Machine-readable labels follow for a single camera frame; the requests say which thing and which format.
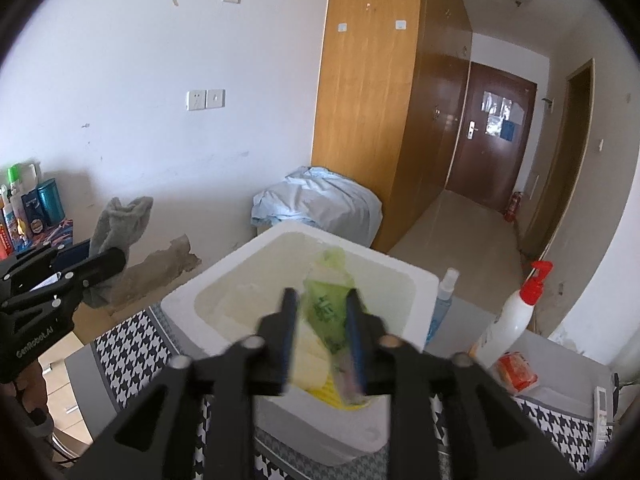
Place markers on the houndstooth tablecloth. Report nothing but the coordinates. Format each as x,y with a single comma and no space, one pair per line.
130,360

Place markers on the white remote control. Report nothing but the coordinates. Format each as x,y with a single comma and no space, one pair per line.
602,410

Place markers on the dark blue bottle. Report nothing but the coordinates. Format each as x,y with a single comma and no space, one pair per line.
32,212

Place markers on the blue plastic bag bundle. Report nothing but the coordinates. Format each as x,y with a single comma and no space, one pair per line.
320,205

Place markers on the grey sock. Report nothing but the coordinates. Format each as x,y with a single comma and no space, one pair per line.
120,230

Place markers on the white wall socket plate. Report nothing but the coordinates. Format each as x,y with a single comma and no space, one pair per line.
215,98
196,100

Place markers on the blue spray bottle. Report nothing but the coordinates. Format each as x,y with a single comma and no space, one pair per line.
440,310

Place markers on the brown side door frame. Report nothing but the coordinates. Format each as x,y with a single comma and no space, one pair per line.
575,160

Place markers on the red snack packet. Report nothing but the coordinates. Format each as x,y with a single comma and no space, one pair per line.
515,372

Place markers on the red fire extinguisher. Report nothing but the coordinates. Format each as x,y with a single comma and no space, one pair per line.
512,207

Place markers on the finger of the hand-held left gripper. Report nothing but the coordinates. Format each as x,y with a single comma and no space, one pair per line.
100,265
75,252

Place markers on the green capped bottle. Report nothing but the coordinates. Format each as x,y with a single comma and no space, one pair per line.
15,185

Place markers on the green tissue pack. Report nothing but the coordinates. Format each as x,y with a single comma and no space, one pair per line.
325,310

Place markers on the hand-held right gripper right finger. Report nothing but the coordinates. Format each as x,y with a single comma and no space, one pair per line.
356,340

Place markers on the white pump bottle red cap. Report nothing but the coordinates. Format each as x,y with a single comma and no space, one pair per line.
505,325

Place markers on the door notice papers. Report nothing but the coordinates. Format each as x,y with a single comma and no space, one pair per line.
497,115

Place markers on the yellow foam net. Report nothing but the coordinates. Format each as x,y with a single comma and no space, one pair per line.
332,396

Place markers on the teal canister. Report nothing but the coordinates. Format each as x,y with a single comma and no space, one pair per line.
51,202

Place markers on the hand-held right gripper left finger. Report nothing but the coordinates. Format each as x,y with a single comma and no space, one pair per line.
286,340

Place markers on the wooden wardrobe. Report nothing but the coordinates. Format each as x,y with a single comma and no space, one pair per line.
360,110

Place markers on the person's left hand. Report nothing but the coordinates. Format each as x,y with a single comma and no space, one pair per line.
31,390

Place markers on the white foam box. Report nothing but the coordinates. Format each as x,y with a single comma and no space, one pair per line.
240,280

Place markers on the brown entrance door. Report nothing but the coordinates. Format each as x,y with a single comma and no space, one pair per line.
480,170

